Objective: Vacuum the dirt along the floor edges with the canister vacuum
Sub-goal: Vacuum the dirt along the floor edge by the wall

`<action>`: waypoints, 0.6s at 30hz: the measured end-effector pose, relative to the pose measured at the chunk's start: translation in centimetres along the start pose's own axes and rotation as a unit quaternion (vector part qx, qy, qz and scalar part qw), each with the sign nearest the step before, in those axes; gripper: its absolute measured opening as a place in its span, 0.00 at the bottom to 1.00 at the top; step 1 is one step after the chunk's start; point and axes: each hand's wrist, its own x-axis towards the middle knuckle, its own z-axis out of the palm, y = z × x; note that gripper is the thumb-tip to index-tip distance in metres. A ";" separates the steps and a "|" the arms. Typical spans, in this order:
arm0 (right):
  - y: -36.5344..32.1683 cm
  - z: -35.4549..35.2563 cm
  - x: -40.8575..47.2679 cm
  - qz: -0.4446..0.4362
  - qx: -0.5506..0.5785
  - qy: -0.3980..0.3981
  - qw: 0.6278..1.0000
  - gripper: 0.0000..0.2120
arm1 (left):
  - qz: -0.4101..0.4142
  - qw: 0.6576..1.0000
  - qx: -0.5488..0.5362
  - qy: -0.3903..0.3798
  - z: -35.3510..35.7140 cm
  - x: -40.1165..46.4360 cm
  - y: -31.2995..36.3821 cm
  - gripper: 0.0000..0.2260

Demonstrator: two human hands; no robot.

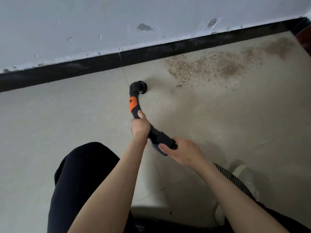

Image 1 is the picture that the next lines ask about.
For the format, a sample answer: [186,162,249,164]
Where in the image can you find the person's right hand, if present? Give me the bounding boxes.
[158,137,213,171]

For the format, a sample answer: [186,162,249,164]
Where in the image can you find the person's left hand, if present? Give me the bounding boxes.
[130,110,152,147]

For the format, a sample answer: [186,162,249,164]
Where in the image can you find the black vacuum hose with handle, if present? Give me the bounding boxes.
[127,80,256,233]

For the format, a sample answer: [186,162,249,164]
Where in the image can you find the brown sawdust dirt patch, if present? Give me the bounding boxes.
[163,36,297,89]

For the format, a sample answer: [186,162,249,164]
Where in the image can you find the person's right forearm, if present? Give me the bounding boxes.
[199,161,290,233]

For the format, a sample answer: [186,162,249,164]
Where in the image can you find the person's left forearm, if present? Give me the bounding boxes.
[68,140,147,233]

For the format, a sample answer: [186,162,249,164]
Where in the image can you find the person's black trousers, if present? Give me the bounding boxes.
[47,141,311,233]

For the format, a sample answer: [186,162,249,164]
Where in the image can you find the tiled floor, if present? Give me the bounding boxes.
[0,31,311,233]

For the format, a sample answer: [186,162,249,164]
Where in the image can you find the grey shoe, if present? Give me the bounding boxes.
[214,164,261,226]

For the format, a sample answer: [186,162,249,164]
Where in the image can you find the dark red wooden panel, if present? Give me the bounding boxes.
[292,19,311,57]

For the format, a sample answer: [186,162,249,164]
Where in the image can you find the round grey wall outlet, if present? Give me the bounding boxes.
[206,18,219,30]

